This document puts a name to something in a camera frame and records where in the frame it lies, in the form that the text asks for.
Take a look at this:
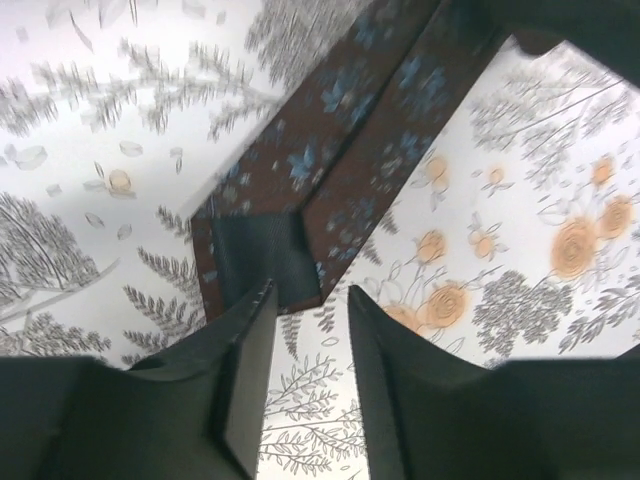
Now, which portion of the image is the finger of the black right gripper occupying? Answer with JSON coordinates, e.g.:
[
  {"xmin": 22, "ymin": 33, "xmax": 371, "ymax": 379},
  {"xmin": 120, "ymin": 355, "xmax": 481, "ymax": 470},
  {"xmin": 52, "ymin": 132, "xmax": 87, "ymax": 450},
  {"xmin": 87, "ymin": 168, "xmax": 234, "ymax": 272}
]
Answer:
[{"xmin": 484, "ymin": 1, "xmax": 639, "ymax": 86}]

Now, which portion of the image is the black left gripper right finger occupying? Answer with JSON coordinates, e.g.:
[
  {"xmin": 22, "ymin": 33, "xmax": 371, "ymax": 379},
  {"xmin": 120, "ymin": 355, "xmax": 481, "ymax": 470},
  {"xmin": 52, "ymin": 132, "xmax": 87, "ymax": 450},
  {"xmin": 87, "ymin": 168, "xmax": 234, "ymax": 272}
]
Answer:
[{"xmin": 348, "ymin": 286, "xmax": 639, "ymax": 480}]

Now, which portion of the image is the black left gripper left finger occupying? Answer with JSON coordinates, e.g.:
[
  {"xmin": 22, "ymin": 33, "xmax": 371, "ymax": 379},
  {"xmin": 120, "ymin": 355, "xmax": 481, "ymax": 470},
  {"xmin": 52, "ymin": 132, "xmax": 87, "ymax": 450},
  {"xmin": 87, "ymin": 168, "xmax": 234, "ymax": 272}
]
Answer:
[{"xmin": 1, "ymin": 282, "xmax": 277, "ymax": 479}]

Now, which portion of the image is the brown blue floral tie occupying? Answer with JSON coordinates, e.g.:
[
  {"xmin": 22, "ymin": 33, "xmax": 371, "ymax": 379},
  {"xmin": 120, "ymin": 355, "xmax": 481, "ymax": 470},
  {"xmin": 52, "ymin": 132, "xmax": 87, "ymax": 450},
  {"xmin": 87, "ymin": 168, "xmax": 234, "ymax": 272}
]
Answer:
[{"xmin": 192, "ymin": 1, "xmax": 506, "ymax": 319}]

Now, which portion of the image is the floral patterned table mat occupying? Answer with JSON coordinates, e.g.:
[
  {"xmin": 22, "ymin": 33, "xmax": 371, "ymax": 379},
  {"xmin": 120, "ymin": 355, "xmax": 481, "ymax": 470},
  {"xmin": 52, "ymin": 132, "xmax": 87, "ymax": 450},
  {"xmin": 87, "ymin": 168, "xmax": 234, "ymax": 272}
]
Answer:
[{"xmin": 1, "ymin": 1, "xmax": 639, "ymax": 479}]

